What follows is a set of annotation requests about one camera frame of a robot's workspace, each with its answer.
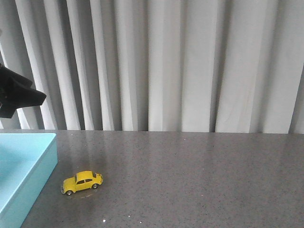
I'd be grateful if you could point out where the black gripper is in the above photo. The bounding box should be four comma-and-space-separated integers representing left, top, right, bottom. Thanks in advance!
0, 65, 47, 118

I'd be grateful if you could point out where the yellow toy beetle car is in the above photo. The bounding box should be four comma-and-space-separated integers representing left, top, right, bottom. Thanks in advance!
60, 171, 104, 195

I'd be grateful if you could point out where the light blue plastic box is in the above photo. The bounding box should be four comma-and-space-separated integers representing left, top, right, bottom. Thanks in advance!
0, 133, 57, 228

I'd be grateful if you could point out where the grey pleated curtain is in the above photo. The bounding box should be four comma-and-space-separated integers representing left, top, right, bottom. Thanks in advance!
0, 0, 304, 133

